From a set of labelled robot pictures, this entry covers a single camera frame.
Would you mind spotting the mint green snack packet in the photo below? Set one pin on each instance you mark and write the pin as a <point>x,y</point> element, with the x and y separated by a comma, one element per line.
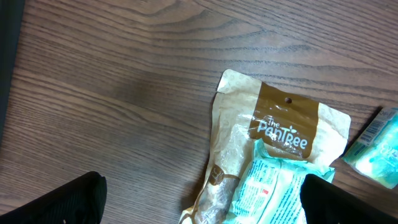
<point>269,191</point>

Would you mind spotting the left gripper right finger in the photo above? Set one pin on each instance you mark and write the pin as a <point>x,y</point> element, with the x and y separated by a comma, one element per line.
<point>325,203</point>

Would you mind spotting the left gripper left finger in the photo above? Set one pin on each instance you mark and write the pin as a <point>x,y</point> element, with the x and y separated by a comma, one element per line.
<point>81,201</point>

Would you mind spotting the small teal tissue pack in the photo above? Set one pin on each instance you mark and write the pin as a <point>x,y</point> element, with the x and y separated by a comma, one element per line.
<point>374,153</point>

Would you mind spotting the brown nut pouch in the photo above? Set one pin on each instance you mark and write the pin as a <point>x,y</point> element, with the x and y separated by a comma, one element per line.
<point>291,126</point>

